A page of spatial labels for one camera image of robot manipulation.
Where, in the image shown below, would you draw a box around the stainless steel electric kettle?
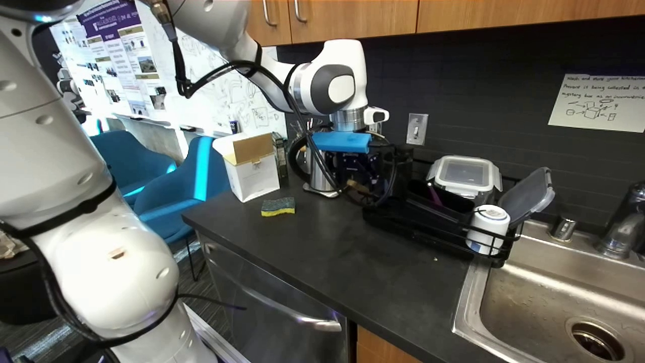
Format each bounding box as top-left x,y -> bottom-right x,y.
287,135 -> 339,200

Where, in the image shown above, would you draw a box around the chrome sink faucet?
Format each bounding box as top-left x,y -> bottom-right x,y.
597,181 -> 645,260

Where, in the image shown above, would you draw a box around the clear plastic food container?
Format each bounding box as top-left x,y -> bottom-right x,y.
426,156 -> 502,200

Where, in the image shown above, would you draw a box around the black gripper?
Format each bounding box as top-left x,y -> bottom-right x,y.
337,151 -> 396,201

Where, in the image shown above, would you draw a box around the wooden upper cabinets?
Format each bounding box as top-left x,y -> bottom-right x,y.
248,0 -> 645,45

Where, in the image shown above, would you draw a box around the green yellow sponge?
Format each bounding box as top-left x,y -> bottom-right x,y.
261,198 -> 296,218

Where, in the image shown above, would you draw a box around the grey container lid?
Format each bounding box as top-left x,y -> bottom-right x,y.
500,167 -> 556,226

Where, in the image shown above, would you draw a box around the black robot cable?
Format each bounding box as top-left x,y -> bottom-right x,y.
149,2 -> 400,207

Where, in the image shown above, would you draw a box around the white paper wall note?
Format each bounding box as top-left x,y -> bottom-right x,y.
548,72 -> 645,133

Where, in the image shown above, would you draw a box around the blue chair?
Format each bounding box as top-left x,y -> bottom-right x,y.
93,132 -> 230,244

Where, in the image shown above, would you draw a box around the stainless steel dishwasher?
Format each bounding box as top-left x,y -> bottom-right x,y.
203,238 -> 353,363

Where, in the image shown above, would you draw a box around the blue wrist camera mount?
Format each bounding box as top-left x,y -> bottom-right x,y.
313,132 -> 371,154

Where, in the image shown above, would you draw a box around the poster board with papers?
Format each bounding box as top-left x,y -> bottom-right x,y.
50,0 -> 167,119

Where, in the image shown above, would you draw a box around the black dish drying rack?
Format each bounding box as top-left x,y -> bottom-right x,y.
364,160 -> 522,269

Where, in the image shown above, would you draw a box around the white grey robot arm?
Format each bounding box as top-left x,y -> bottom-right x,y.
0,0 -> 368,363

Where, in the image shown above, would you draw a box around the stainless steel sink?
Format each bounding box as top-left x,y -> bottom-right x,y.
451,219 -> 645,363

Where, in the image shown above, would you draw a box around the wooden lower cabinet drawers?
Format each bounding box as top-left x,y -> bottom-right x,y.
358,326 -> 418,363

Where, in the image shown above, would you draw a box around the white cardboard box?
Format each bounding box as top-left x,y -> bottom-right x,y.
215,133 -> 280,204

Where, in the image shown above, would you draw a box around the wall light switch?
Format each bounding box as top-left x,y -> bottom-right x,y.
406,112 -> 429,145

